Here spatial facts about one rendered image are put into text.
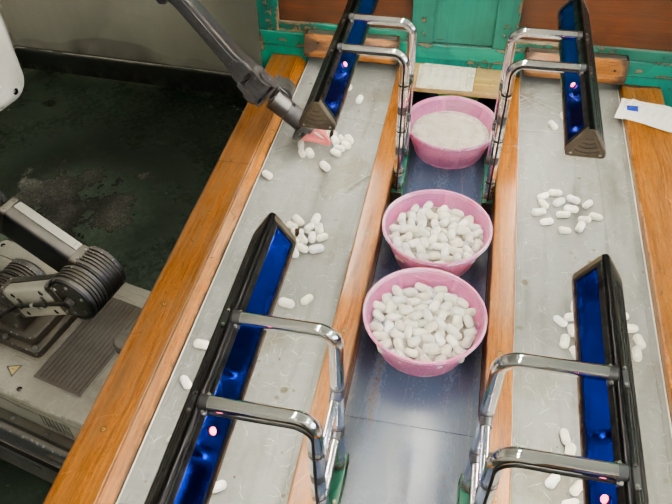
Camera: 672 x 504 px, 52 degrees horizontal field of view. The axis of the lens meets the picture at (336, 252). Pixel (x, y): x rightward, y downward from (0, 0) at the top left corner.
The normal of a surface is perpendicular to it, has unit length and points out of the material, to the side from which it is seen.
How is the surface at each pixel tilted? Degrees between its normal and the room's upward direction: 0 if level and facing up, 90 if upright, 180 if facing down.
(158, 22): 90
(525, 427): 0
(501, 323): 0
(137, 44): 90
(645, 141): 0
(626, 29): 90
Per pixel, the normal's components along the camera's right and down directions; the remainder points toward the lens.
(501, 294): -0.01, -0.70
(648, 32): -0.20, 0.69
